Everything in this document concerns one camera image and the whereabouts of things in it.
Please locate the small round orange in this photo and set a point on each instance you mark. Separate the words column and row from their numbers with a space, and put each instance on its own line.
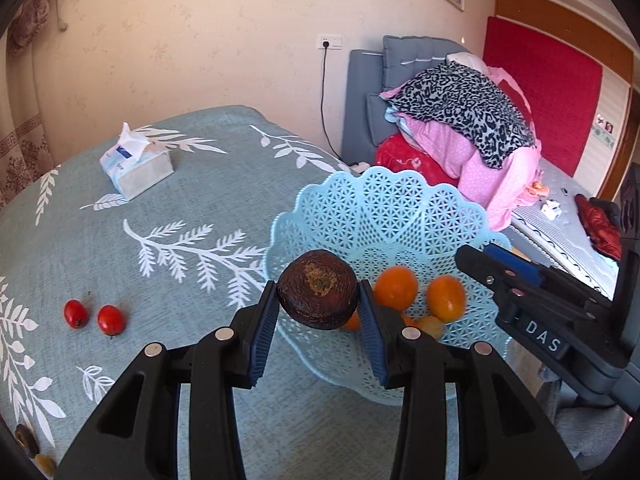
column 352, row 323

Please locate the blue and white tissue pack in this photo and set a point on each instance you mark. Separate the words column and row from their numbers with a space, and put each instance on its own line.
column 135, row 170

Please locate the small grey pillow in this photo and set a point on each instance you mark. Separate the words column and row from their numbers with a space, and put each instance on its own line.
column 377, row 120

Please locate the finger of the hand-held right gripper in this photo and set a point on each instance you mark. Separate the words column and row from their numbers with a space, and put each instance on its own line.
column 515, row 262
column 480, row 262

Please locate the grey bed mattress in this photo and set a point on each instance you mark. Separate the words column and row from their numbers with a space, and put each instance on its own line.
column 560, row 240

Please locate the grey bed headboard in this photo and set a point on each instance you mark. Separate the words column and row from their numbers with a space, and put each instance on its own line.
column 357, row 110

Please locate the light blue plastic basket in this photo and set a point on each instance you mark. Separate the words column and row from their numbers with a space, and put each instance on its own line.
column 380, row 220

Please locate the small greenish-brown fruit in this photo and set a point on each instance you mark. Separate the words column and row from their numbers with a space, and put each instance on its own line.
column 431, row 326

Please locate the leopard print cloth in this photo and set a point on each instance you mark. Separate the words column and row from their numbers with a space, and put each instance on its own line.
column 465, row 105

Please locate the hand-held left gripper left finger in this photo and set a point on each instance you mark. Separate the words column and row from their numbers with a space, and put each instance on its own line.
column 265, row 330

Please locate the white wall socket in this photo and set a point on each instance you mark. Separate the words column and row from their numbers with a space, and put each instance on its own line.
column 330, row 41

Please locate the red cherry tomato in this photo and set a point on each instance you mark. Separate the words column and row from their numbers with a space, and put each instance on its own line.
column 110, row 320
column 76, row 314

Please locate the large round orange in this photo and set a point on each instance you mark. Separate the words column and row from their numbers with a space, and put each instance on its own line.
column 397, row 287

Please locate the smooth dark passion fruit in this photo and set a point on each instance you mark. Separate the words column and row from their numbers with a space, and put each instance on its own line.
column 26, row 440

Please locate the grey fabric seat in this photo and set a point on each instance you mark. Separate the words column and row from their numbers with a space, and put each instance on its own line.
column 575, row 430

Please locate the beige patterned curtain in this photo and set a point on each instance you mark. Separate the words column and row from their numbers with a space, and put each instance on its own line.
column 25, row 150

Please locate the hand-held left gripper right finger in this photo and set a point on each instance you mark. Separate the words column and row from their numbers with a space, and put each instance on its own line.
column 372, row 340

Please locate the red garment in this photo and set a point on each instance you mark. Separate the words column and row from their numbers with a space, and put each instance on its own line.
column 600, row 230

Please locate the wrinkled dark passion fruit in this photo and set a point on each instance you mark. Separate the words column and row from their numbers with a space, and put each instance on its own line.
column 317, row 290

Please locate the pile of clothes and pillows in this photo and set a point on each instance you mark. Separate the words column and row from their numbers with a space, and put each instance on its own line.
column 480, row 170

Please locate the red floral blanket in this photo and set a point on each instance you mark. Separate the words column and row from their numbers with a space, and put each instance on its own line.
column 405, row 155

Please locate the small white item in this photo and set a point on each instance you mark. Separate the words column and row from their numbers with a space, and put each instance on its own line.
column 550, row 209

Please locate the red wall panel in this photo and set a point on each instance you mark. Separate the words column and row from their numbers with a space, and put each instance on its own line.
column 550, row 85

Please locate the large greenish-brown fruit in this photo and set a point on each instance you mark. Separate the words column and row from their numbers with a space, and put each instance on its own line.
column 46, row 466

